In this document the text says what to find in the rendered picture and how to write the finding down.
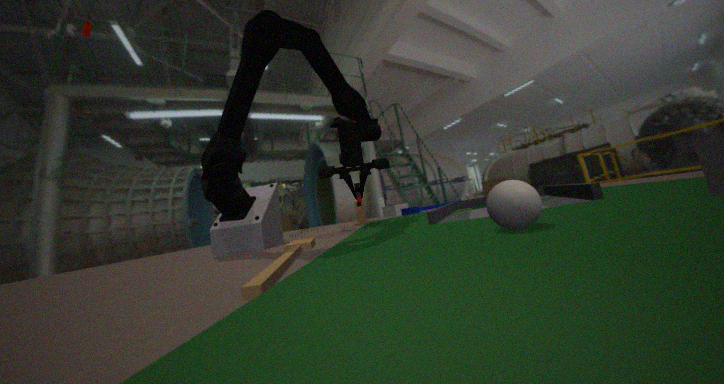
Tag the green putting mat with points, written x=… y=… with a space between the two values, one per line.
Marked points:
x=628 y=289

